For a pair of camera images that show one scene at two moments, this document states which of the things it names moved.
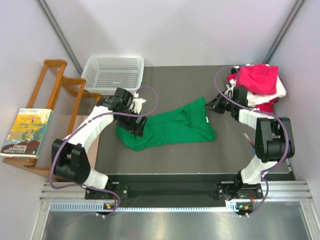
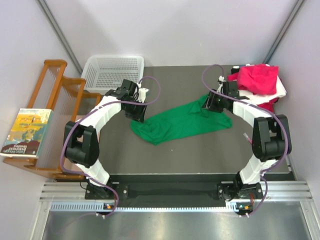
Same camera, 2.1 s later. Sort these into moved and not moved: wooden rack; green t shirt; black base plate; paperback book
Moved: green t shirt
Not moved: black base plate; paperback book; wooden rack
